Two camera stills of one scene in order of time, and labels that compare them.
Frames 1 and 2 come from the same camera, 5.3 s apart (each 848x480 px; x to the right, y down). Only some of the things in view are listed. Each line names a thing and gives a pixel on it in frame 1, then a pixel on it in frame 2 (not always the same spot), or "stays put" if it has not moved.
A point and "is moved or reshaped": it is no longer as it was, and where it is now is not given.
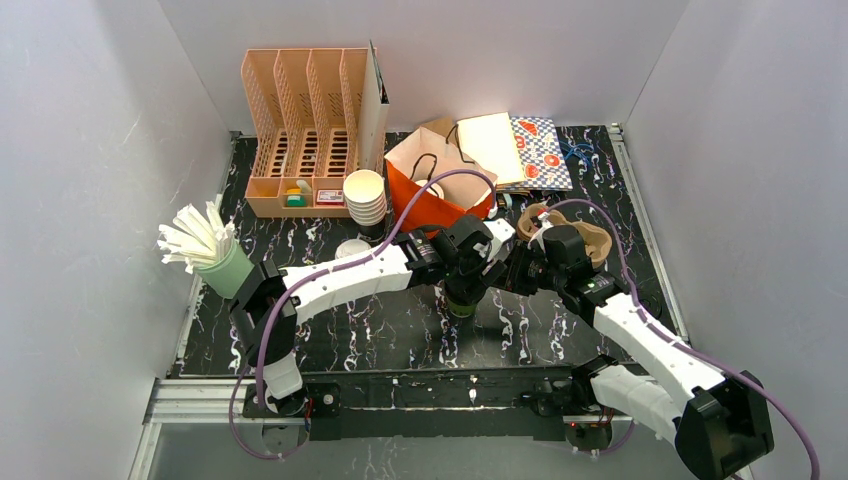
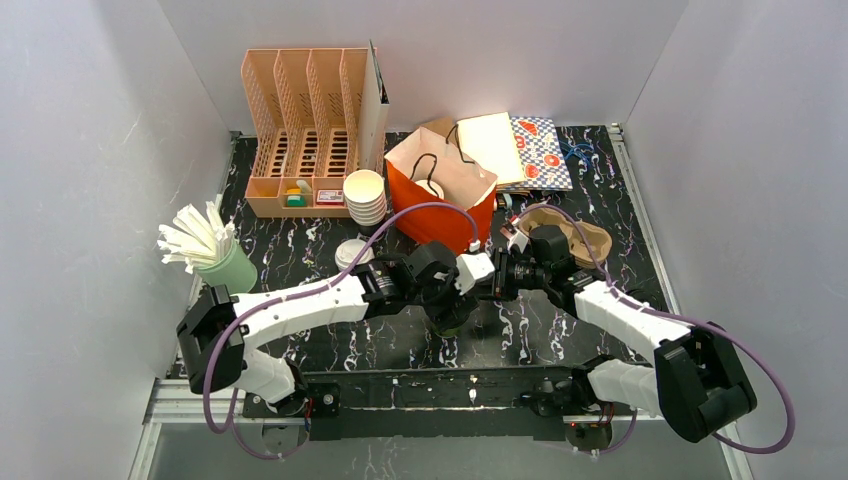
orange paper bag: (416, 162) stays put
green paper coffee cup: (462, 311) is moved or reshaped
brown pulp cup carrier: (538, 217) stays put
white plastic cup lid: (434, 188) stays put
